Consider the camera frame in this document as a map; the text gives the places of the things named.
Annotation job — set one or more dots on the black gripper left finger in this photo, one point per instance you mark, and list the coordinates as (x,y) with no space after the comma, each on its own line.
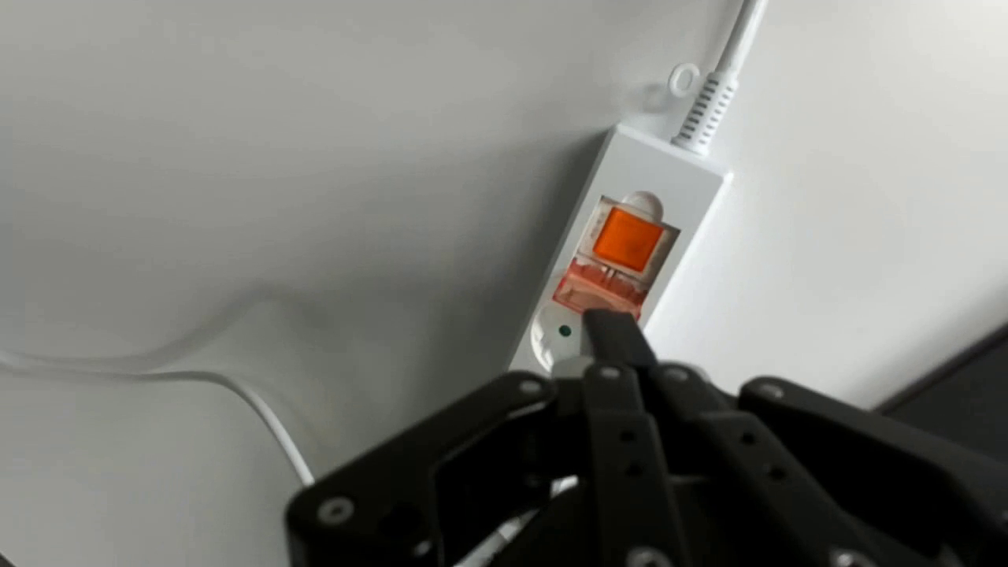
(492,474)

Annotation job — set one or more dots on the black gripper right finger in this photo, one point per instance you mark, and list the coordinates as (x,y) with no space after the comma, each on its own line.
(797,474)

